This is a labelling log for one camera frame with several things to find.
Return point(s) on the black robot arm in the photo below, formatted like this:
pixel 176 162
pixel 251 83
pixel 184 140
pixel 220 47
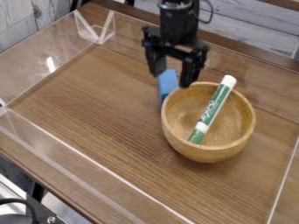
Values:
pixel 174 39

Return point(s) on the black metal table frame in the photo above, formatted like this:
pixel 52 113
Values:
pixel 38 214

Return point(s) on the brown wooden bowl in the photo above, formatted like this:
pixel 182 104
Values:
pixel 230 131

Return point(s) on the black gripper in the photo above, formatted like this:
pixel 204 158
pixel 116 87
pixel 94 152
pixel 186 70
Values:
pixel 174 39

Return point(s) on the clear acrylic corner bracket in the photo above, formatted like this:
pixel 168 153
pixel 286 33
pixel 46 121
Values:
pixel 96 33

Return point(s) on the blue rectangular block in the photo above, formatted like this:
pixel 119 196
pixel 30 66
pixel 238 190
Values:
pixel 167 82

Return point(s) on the green white Expo marker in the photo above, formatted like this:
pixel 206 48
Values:
pixel 212 109

